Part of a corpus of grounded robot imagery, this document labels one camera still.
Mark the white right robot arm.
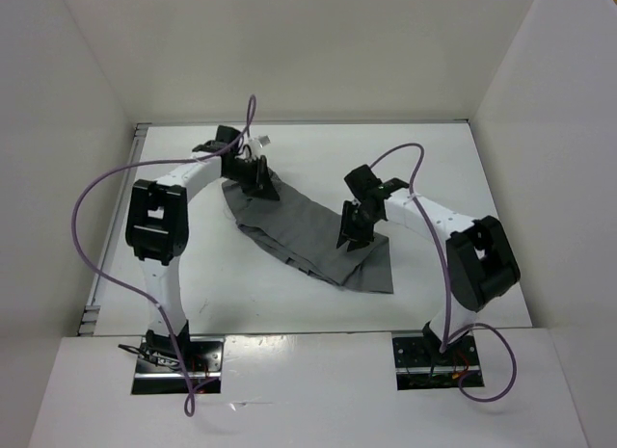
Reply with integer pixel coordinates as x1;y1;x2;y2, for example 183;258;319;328
336;178;521;364

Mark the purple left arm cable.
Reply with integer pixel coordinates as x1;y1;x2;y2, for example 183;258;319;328
70;93;258;418

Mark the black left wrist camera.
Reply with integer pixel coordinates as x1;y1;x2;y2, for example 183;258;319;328
215;125;244;150

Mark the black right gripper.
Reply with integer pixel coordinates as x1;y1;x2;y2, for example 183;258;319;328
335;199;381;251

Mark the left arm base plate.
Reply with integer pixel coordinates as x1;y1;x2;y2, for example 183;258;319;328
130;333;227;396

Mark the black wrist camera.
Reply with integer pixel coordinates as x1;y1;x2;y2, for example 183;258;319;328
215;125;244;150
344;164;382;200

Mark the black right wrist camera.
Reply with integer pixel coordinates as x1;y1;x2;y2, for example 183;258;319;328
344;164;382;200

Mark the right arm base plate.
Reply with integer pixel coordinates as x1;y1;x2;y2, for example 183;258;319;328
391;331;484;391

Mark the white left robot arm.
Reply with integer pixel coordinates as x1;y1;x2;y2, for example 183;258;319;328
125;136;280;371

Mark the grey pleated skirt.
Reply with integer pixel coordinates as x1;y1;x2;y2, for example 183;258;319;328
222;173;394;295

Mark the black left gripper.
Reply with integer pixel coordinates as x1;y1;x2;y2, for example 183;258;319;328
223;154;279;200

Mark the aluminium table frame rail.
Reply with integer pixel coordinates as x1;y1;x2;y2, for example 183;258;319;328
76;122;150;337

